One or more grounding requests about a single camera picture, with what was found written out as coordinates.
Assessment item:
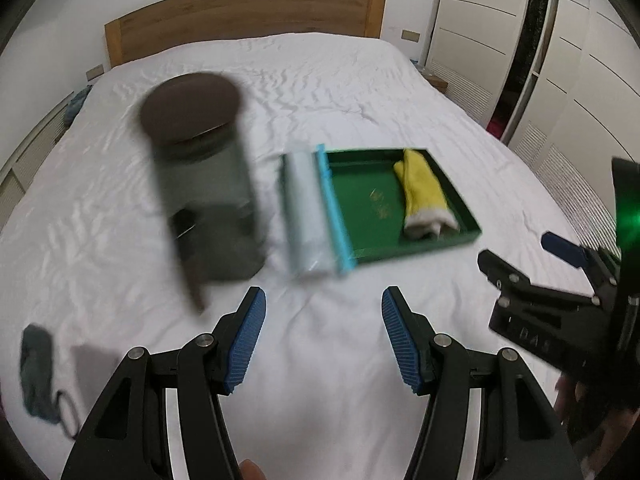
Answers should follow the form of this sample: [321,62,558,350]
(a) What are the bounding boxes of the dark teal towel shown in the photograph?
[20,324,81,440]

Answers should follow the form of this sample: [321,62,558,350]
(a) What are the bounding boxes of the person left hand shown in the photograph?
[239,460,266,480]

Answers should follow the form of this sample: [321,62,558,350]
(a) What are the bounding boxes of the yellow cloth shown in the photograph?
[394,150,460,240]

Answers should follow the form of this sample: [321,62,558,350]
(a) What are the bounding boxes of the green tray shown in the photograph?
[317,144,482,272]

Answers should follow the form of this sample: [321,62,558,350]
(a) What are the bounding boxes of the clear zip bag blue seal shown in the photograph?
[280,143,357,278]

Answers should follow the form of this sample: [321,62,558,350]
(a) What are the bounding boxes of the wooden nightstand right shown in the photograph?
[421,70,448,94]

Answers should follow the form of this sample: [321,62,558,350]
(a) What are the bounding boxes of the white bed sheet mattress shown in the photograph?
[1,34,590,479]

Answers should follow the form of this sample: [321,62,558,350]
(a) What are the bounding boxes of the white sliding wardrobe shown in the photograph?
[426,0,639,246]

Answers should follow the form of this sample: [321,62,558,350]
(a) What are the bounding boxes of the white radiator cover cabinet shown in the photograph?
[0,93,74,228]

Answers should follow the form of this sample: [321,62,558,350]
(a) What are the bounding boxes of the blue clothes on nightstand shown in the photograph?
[63,84,92,128]

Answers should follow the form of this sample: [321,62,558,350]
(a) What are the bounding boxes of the wooden headboard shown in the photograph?
[104,0,386,67]

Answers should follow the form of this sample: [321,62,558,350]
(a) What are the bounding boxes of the wall socket plate right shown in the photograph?
[401,29,420,42]

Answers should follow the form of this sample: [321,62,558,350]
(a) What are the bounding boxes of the wall socket plate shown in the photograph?
[86,64,105,82]
[401,29,420,42]

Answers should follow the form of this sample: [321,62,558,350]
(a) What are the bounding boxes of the wall socket plate left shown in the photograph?
[86,64,105,82]

